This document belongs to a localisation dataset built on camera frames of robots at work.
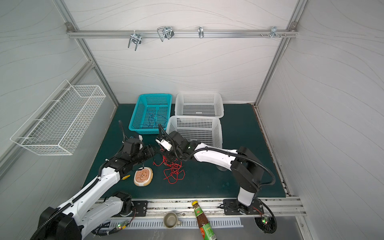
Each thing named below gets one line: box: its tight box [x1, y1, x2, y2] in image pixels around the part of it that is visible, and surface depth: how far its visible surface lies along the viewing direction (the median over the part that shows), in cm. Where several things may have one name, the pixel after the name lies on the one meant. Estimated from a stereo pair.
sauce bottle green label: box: [191, 200, 217, 240], surface depth 68 cm
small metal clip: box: [198, 26, 204, 39], surface depth 80 cm
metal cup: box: [163, 211, 183, 229], surface depth 71 cm
